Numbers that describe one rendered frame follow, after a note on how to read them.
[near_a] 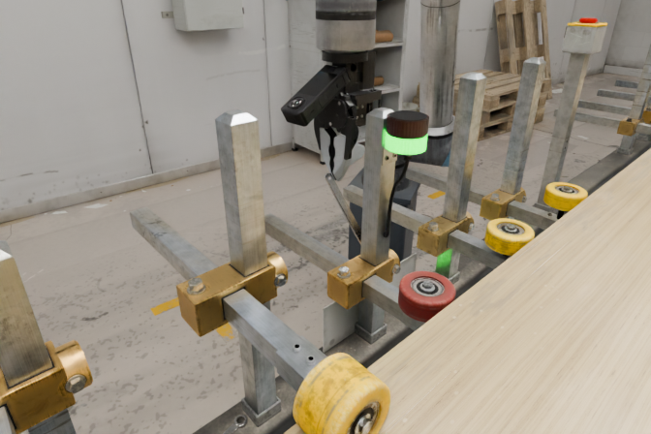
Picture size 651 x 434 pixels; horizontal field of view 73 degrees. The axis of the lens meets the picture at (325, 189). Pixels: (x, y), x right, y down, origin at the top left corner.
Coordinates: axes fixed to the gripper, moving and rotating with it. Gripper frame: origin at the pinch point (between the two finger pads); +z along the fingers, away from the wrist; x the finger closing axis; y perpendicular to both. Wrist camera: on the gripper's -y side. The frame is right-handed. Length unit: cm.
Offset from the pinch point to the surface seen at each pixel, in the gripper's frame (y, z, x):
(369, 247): 0.8, 11.1, -8.1
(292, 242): -2.9, 16.2, 8.6
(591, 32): 75, -19, -10
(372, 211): 0.8, 4.2, -8.3
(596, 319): 10.0, 11.1, -40.3
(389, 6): 263, -15, 211
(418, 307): -5.2, 11.4, -22.9
